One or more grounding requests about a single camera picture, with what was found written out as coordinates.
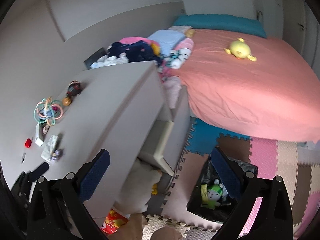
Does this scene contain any white plush toy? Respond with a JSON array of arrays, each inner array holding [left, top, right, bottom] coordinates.
[[114, 159, 162, 215]]

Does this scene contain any light blue folded cloth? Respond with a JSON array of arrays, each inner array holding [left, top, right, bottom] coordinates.
[[148, 29, 186, 56]]

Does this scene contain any green white doll toy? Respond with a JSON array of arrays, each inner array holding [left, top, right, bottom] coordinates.
[[201, 179, 224, 210]]

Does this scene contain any white grey desk cabinet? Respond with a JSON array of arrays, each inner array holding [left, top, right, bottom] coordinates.
[[0, 60, 173, 228]]

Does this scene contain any navy patterned blanket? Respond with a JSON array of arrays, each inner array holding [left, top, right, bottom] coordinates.
[[106, 41, 162, 66]]

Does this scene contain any white quilted garment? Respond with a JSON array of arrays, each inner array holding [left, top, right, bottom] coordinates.
[[90, 55, 129, 69]]

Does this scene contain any purple bow hair clip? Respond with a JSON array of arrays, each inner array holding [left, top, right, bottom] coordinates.
[[50, 149, 63, 161]]

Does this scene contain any black digital clock panel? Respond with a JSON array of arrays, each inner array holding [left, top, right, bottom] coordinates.
[[84, 48, 107, 70]]

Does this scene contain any foam puzzle floor mat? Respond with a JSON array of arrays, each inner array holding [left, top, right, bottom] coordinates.
[[146, 119, 319, 239]]

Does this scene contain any teal pillow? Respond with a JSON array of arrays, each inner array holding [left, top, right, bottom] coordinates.
[[173, 14, 267, 38]]

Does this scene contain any dark red ball toy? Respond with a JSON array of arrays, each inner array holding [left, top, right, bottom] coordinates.
[[66, 80, 82, 97]]

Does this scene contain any red heart toy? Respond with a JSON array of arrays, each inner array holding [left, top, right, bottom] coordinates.
[[24, 138, 32, 148]]

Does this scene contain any metal desk cable grommet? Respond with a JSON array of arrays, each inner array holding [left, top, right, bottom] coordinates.
[[21, 152, 26, 164]]

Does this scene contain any crumpled white tissue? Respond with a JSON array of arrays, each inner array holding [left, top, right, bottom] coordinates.
[[41, 135, 59, 161]]

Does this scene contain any yellow plush duck toy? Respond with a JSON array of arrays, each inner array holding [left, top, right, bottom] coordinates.
[[224, 38, 257, 62]]

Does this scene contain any open white drawer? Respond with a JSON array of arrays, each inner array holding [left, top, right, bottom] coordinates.
[[138, 86, 191, 176]]

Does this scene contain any white rectangular carton box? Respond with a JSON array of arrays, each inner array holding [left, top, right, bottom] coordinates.
[[35, 123, 44, 147]]

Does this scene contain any colourful ring rattle toy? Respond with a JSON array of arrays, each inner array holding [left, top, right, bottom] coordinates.
[[33, 97, 63, 126]]

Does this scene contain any red yellow paper packet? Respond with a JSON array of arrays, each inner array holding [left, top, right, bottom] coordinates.
[[101, 209, 129, 235]]

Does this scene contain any pink folded cloth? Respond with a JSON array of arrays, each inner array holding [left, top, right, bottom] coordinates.
[[119, 36, 152, 45]]

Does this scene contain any pink bed sheet mattress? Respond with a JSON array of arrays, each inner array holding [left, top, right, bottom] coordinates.
[[172, 29, 319, 142]]

